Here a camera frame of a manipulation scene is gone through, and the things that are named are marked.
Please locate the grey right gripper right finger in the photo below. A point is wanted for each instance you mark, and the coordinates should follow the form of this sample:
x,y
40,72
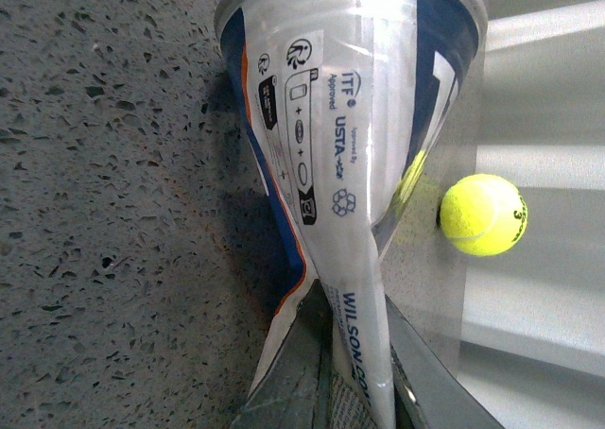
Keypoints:
x,y
427,395

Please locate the clear plastic tennis ball can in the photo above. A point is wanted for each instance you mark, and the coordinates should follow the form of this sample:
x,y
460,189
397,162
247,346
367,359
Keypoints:
x,y
342,101

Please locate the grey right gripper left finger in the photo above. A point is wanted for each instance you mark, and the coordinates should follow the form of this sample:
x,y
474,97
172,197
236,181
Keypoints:
x,y
295,392

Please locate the Wilson 3 tennis ball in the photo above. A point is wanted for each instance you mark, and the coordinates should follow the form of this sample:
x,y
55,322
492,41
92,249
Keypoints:
x,y
483,215

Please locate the white pleated curtain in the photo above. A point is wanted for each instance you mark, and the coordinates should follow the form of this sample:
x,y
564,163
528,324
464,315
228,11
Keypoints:
x,y
532,338

